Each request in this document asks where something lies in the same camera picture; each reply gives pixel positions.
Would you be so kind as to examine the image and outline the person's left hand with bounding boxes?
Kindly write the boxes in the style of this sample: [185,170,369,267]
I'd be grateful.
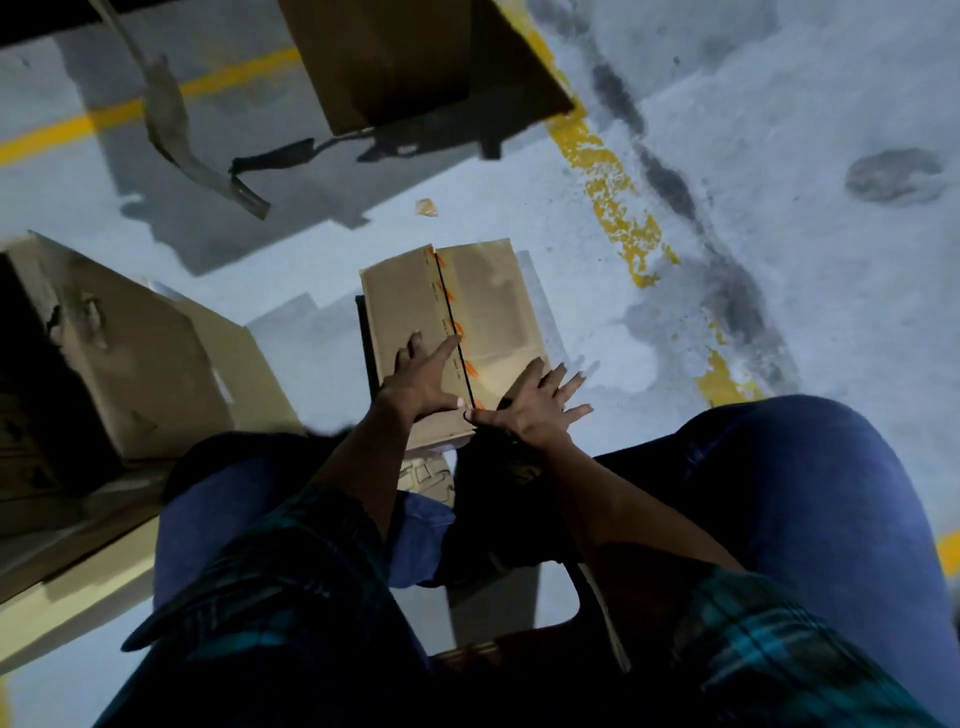
[374,332,466,427]

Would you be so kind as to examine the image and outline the person's right hand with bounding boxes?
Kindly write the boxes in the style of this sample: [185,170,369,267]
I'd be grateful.
[463,358,594,451]

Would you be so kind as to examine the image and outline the pale cardboard box orange tape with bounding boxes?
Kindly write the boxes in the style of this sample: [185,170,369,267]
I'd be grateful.
[358,238,553,451]

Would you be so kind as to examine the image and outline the dusty torn cardboard box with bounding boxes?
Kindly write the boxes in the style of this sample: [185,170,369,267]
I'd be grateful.
[0,230,305,541]

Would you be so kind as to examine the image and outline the person's left forearm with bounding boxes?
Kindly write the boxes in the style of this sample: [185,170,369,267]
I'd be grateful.
[311,408,421,541]

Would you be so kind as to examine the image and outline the person's right forearm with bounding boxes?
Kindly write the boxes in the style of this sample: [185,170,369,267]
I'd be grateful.
[524,438,744,575]

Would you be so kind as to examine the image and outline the person's left woven shoe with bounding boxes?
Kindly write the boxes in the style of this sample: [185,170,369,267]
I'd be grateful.
[397,453,457,509]

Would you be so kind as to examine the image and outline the person's blue jeans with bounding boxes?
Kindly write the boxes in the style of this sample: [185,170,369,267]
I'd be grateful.
[153,395,960,725]

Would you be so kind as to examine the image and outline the upright brown cardboard sheet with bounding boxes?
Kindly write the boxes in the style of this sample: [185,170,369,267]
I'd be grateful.
[277,0,575,138]

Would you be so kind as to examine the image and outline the hanging brown tape strip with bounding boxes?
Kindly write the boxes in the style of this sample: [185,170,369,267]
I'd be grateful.
[89,0,271,221]

